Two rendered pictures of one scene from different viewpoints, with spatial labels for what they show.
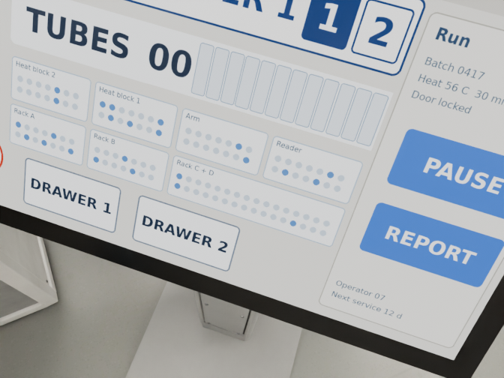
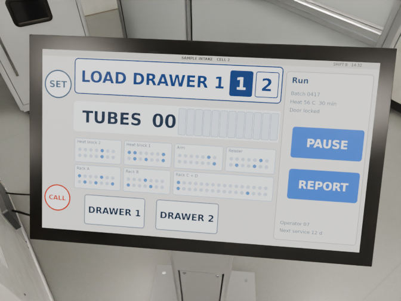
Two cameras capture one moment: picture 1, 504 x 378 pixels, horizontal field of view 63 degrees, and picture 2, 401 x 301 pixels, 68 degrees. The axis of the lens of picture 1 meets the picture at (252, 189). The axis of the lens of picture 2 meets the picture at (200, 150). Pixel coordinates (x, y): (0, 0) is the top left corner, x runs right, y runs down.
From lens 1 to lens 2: 13 cm
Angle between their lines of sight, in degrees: 16
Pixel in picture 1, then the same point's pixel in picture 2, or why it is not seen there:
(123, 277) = not seen: outside the picture
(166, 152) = (169, 170)
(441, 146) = (311, 132)
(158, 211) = (169, 206)
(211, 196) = (199, 189)
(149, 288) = not seen: outside the picture
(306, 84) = (237, 116)
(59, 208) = (107, 221)
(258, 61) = (210, 111)
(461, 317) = (354, 223)
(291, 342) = not seen: outside the picture
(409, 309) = (324, 227)
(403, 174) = (298, 150)
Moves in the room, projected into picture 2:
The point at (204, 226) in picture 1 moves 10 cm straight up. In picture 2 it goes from (197, 208) to (197, 163)
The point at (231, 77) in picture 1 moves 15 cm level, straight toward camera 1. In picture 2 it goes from (197, 122) to (228, 208)
